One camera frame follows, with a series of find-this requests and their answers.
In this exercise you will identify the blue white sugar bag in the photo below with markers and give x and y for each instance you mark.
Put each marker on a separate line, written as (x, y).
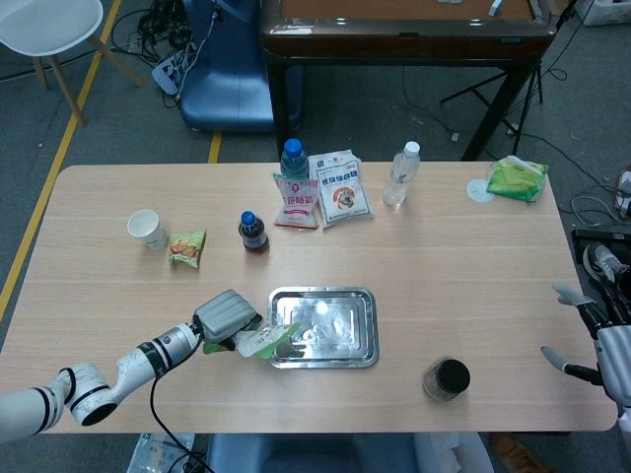
(342, 194)

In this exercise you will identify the small green snack packet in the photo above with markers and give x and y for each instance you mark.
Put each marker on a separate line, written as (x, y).
(187, 249)

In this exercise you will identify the white power strip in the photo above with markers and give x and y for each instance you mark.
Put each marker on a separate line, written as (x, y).
(170, 71)

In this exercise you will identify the blue white mahjong tile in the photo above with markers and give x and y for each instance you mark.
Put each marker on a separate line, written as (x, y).
(496, 6)

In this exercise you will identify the green white corn starch bag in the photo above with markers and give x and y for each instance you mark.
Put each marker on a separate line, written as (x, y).
(261, 340)

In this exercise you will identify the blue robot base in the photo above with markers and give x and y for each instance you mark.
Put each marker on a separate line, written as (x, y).
(227, 88)

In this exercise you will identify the red white snack bag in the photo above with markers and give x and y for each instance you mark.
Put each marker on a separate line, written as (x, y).
(297, 204)

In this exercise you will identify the glass jar black lid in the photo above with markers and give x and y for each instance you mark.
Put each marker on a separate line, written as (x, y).
(446, 380)

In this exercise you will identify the green tissue pack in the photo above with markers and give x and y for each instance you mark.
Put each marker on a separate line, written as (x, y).
(517, 180)

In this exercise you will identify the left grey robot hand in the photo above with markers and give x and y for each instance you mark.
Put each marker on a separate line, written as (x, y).
(228, 315)

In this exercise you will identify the brown shoe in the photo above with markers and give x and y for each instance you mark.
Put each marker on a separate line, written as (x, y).
(515, 453)

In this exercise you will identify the rectangular metal tray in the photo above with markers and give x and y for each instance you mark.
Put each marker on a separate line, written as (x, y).
(325, 327)

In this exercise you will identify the white cloth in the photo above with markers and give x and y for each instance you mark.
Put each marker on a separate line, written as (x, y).
(451, 453)

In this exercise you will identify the grey sneaker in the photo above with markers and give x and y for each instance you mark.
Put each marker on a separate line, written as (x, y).
(604, 261)

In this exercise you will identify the brown mahjong table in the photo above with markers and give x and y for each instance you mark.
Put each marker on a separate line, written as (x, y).
(404, 47)

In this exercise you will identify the white chair wooden legs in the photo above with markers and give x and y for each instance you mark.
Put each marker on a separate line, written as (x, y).
(44, 24)

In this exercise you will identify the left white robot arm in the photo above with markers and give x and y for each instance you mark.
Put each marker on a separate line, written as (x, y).
(98, 384)

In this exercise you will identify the dark soda bottle blue cap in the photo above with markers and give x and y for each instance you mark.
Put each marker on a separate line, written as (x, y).
(254, 236)

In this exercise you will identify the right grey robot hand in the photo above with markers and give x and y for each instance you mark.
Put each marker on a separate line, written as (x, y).
(611, 355)

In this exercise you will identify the clear plastic bag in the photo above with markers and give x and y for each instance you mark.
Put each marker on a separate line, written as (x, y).
(158, 453)

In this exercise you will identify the water bottle blue cap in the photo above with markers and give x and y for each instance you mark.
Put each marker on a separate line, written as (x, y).
(294, 160)

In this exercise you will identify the clear water bottle white cap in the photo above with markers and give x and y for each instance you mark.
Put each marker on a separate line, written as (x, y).
(400, 177)

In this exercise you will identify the black tripod stand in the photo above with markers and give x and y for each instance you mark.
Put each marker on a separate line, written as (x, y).
(530, 88)

